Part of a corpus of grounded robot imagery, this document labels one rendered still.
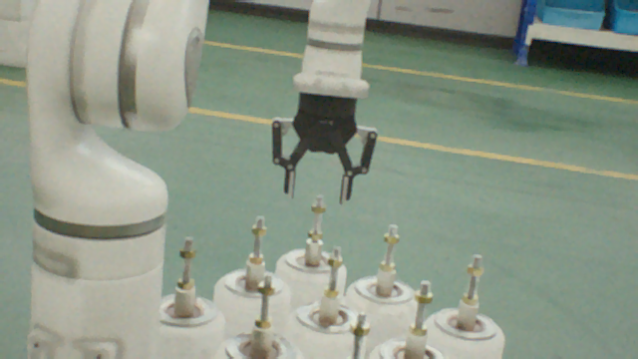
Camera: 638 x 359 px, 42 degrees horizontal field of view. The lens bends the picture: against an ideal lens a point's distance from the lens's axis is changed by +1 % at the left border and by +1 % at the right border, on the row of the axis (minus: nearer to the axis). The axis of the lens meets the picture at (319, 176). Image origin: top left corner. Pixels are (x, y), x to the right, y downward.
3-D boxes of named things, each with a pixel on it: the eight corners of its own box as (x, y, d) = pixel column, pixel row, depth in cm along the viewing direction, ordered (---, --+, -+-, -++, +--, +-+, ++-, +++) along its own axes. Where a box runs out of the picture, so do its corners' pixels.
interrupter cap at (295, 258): (328, 280, 108) (328, 275, 108) (275, 266, 111) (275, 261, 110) (347, 261, 115) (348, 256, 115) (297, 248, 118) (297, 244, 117)
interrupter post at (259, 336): (276, 354, 88) (279, 326, 87) (260, 361, 87) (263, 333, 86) (259, 345, 90) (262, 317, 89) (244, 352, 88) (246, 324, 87)
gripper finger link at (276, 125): (281, 115, 109) (287, 159, 110) (267, 117, 109) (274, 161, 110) (280, 120, 106) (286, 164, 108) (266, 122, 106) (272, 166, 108)
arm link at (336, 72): (291, 93, 99) (297, 40, 97) (295, 77, 110) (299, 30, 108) (367, 101, 99) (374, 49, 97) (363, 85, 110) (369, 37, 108)
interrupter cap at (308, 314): (346, 304, 102) (346, 299, 102) (369, 334, 95) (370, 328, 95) (287, 307, 99) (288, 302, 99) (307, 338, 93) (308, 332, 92)
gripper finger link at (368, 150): (370, 130, 106) (353, 172, 108) (383, 135, 106) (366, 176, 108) (369, 125, 109) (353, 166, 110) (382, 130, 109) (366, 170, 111)
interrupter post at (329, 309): (333, 315, 99) (337, 289, 98) (340, 324, 97) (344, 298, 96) (314, 316, 98) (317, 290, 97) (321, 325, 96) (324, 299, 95)
